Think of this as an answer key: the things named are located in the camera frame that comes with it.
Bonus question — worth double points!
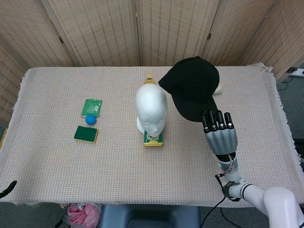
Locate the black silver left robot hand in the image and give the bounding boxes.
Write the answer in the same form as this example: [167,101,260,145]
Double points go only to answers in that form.
[0,180,18,199]

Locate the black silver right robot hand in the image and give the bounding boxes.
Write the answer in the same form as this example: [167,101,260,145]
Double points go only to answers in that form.
[201,109,238,156]

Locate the black baseball cap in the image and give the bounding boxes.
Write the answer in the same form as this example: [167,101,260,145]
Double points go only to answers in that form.
[158,56,220,123]

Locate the white foam mannequin head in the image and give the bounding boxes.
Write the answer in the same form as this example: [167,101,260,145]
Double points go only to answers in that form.
[135,84,168,138]

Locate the wooden board edge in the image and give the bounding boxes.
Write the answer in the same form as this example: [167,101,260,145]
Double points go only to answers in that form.
[0,128,8,150]

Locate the green yellow carton box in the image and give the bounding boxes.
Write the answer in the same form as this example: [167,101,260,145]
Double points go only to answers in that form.
[143,131,164,147]

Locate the pink plastic bag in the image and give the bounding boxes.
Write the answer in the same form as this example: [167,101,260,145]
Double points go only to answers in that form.
[67,203,102,228]

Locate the green yellow sponge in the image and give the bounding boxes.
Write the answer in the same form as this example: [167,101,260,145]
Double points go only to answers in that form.
[74,125,100,144]

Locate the yellow capped bottle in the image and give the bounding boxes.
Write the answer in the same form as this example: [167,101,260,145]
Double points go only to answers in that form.
[143,74,156,86]

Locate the white power strip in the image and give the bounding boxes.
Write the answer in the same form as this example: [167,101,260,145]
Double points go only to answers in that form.
[286,67,304,77]

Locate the blue grey chair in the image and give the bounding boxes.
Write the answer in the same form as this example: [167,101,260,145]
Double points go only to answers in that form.
[99,204,201,228]

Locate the beige woven tablecloth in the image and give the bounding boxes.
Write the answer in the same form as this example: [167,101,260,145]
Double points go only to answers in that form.
[0,62,304,207]

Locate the green foil packet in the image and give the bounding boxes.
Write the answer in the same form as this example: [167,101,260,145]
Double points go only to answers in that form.
[81,99,103,118]

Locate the woven folding screen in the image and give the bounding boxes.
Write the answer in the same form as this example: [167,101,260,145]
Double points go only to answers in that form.
[0,0,304,124]

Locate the black floor cable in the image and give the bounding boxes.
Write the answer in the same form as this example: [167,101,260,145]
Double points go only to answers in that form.
[219,207,233,223]

